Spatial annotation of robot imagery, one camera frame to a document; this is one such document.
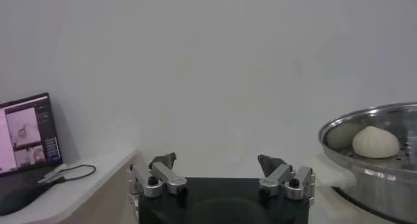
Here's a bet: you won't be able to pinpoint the cream electric cooker pot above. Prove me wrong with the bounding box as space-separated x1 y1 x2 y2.
302 161 417 224

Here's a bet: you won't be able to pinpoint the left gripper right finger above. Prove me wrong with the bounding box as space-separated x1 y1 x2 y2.
257 154 317 202

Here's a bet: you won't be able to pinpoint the white steamed baozi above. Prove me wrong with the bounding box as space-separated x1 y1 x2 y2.
351 125 401 160

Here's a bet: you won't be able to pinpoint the stainless steel steamer basket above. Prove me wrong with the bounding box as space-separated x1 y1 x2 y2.
318 102 417 224

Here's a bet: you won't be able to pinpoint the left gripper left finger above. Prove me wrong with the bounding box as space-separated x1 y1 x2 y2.
128 152 189 200

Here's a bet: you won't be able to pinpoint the dark grey open laptop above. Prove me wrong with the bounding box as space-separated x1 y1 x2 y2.
0 92 63 216

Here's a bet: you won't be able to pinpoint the black looped cable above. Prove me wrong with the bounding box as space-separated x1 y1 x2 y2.
37 163 97 184

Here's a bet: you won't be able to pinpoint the white side table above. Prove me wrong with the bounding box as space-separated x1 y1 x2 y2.
0 148 137 224

